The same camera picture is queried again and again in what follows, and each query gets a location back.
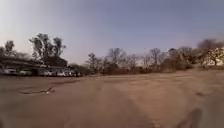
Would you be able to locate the pale building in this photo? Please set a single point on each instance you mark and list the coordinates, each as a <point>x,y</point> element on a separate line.
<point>213,57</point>

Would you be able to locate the low dark building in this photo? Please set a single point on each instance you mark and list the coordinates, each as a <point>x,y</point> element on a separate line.
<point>33,62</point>

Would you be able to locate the row of parked vehicles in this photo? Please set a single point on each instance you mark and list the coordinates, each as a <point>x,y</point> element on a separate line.
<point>40,72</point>

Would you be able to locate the row of bare trees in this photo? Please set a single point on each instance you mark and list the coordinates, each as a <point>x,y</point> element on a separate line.
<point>140,61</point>

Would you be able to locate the brown dirt ground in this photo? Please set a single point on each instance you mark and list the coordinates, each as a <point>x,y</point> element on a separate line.
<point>110,100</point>

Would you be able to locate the fallen branch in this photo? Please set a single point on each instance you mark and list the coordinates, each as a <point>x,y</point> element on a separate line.
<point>41,90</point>

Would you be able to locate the tall leafy trees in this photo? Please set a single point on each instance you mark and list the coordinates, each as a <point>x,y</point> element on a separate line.
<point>45,46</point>

